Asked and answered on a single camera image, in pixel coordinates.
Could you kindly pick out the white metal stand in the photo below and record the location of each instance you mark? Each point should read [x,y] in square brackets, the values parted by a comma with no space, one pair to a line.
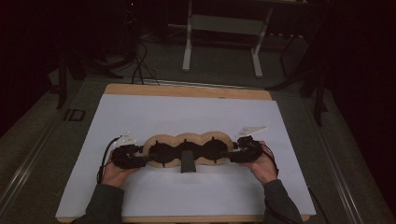
[186,56]

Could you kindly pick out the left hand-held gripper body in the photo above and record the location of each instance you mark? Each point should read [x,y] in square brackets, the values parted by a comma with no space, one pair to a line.
[123,158]

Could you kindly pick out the silver floor strip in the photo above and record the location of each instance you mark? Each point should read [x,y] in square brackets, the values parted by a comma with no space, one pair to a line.
[202,84]

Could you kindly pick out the person's left hand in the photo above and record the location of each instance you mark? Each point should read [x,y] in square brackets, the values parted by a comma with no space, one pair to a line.
[116,177]

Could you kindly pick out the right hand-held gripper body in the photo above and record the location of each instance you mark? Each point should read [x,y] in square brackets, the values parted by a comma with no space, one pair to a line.
[252,151]

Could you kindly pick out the wooden tray with black inserts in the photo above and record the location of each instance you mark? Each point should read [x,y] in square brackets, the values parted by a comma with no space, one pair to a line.
[186,137]

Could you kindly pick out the metal floor rail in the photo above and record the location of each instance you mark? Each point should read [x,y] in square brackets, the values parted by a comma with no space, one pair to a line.
[336,174]
[28,165]

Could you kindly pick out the black metal stand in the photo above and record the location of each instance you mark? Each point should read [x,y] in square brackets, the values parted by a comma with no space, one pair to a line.
[319,99]
[61,84]

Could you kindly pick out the white table mat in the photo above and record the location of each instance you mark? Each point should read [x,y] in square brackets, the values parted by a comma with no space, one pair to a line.
[186,112]

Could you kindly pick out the person's right hand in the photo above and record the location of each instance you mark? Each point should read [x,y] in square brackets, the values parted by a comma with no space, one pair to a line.
[266,169]

